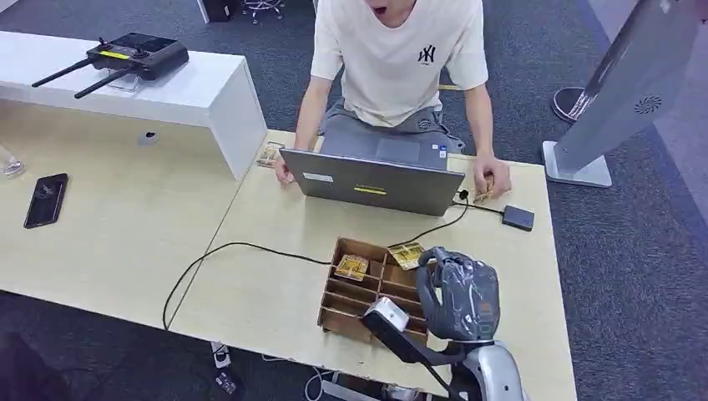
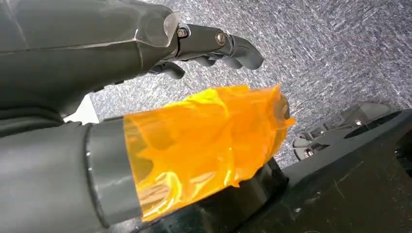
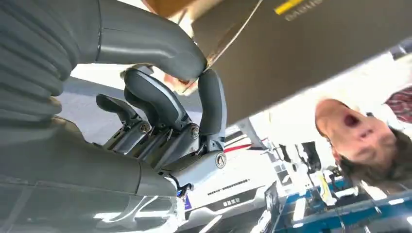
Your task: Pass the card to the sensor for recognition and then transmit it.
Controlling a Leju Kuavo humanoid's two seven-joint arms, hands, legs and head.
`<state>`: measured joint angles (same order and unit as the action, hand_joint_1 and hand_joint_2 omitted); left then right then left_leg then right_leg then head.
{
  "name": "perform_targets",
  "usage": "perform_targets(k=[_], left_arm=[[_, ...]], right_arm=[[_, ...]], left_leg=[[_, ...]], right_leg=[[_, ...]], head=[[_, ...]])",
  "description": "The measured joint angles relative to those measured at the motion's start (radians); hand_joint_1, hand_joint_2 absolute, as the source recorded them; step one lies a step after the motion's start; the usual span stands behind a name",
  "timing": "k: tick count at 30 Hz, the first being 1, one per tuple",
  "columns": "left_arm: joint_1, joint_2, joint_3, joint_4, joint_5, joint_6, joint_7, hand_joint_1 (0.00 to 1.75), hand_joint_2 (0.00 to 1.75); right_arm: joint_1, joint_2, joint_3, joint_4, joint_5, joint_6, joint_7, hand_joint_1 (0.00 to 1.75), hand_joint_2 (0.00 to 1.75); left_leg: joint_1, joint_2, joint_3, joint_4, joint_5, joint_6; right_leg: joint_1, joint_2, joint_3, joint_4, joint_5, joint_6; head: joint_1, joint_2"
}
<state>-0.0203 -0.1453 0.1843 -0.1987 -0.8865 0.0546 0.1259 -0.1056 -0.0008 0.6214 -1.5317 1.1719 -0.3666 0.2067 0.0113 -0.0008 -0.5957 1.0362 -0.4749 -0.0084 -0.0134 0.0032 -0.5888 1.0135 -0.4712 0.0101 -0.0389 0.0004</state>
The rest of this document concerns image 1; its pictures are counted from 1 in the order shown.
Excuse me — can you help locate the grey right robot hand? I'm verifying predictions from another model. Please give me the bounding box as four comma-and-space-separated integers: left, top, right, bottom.
416, 246, 502, 344

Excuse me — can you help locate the yellow printed card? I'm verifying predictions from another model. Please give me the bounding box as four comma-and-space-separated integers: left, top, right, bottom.
387, 241, 426, 272
334, 254, 370, 282

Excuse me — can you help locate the dark external drive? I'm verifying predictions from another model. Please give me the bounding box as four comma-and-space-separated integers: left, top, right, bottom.
501, 205, 536, 232

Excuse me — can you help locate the wooden compartment box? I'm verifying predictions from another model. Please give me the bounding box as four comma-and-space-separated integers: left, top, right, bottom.
317, 237, 441, 347

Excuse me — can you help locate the grey laptop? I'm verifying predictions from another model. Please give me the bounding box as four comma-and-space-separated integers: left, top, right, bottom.
279, 128, 467, 217

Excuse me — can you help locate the round dark floor base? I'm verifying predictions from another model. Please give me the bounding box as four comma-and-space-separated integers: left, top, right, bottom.
551, 86, 590, 124

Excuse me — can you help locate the person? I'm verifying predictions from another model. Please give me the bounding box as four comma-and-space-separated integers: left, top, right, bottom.
273, 0, 513, 201

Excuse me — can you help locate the white power strip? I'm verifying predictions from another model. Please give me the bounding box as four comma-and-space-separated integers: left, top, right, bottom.
210, 341, 232, 370

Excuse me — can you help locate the grey kiosk stand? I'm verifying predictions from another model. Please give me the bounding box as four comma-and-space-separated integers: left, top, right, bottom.
542, 0, 708, 190

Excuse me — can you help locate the white desk shelf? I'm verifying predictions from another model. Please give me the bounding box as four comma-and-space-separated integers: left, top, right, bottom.
0, 30, 269, 181

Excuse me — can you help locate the chrome chair base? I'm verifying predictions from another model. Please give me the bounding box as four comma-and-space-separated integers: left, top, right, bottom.
242, 0, 286, 24

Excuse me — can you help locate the black floor box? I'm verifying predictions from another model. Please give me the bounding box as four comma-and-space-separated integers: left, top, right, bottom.
196, 0, 245, 23

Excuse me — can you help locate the clear controller stand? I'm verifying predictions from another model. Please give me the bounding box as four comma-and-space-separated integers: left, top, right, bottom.
104, 74, 142, 93

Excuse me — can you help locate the black remote controller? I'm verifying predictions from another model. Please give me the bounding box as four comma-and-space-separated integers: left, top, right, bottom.
30, 32, 190, 101

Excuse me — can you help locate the black smartphone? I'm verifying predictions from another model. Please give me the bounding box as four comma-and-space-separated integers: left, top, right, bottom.
23, 172, 70, 230

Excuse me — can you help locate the clear glass object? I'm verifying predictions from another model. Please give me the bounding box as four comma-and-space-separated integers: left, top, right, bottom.
0, 145, 27, 180

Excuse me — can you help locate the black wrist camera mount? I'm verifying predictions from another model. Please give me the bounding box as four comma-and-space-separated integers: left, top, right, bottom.
376, 323, 471, 401

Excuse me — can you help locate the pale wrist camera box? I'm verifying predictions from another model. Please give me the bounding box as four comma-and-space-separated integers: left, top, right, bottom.
360, 297, 412, 335

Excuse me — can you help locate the short black cable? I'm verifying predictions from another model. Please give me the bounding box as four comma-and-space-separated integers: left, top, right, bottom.
453, 201, 505, 216

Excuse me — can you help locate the white cable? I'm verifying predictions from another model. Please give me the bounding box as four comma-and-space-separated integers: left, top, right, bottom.
302, 368, 338, 401

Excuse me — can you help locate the long black cable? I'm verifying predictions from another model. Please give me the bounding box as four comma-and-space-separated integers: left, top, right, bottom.
161, 190, 471, 332

